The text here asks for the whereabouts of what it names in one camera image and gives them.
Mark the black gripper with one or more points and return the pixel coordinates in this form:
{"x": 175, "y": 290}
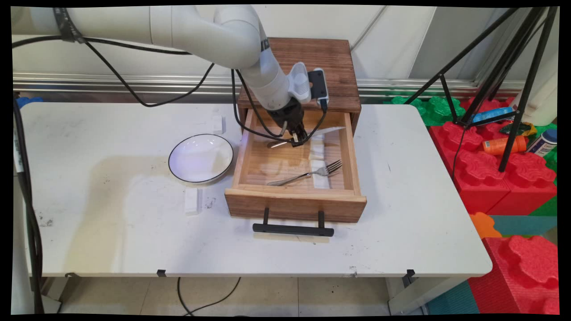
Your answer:
{"x": 287, "y": 116}

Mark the silver table knife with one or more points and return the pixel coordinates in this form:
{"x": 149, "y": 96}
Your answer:
{"x": 328, "y": 131}

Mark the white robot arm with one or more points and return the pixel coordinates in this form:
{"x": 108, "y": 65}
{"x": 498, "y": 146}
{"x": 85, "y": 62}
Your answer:
{"x": 178, "y": 29}

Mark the white cutlery rest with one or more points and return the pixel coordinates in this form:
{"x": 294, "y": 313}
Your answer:
{"x": 317, "y": 149}
{"x": 192, "y": 200}
{"x": 321, "y": 180}
{"x": 217, "y": 125}

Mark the silver fork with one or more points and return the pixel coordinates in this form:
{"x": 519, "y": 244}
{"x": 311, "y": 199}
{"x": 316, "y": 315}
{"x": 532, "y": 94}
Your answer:
{"x": 308, "y": 174}

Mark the dark wooden drawer cabinet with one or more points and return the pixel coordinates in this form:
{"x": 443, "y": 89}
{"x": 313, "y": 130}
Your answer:
{"x": 330, "y": 67}

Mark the white plate with black rim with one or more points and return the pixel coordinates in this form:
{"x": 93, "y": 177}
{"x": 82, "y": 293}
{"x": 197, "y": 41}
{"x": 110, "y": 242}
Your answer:
{"x": 200, "y": 158}

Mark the green foam block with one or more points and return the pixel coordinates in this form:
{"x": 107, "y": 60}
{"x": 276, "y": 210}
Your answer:
{"x": 435, "y": 109}

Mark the red foam block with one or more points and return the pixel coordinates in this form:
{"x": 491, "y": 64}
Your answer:
{"x": 473, "y": 169}
{"x": 531, "y": 187}
{"x": 522, "y": 276}

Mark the blue package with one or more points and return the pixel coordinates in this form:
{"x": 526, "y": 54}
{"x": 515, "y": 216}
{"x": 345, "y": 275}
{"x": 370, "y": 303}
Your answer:
{"x": 490, "y": 115}

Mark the orange bottle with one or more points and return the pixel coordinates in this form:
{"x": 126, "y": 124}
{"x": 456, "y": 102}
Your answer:
{"x": 495, "y": 146}

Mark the white table leg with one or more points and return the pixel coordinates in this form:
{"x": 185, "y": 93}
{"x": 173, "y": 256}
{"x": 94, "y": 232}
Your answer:
{"x": 415, "y": 296}

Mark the orange foam block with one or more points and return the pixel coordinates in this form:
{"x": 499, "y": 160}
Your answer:
{"x": 484, "y": 225}

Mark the black tripod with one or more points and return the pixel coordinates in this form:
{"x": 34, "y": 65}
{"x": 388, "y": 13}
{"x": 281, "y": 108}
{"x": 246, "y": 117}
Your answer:
{"x": 513, "y": 129}

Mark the yellow green package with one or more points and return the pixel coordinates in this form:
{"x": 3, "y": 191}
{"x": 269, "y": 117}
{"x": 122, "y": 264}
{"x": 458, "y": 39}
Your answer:
{"x": 528, "y": 129}

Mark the teal foam mat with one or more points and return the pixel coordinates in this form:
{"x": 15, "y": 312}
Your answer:
{"x": 526, "y": 225}

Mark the white bottle with blue cap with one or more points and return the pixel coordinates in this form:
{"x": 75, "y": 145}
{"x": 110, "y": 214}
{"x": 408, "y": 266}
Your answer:
{"x": 543, "y": 143}

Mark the white plastic container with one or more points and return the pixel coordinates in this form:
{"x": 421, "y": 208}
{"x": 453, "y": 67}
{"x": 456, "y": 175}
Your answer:
{"x": 544, "y": 98}

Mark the blue foam piece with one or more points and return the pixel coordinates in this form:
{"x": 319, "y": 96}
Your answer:
{"x": 29, "y": 101}

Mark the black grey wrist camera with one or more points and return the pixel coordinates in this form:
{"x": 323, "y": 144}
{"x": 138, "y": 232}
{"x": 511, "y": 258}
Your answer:
{"x": 318, "y": 87}

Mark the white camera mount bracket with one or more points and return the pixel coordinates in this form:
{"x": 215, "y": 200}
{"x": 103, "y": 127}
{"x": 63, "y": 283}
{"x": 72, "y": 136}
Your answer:
{"x": 299, "y": 82}

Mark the aluminium wall rail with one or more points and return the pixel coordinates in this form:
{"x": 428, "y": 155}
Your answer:
{"x": 401, "y": 87}

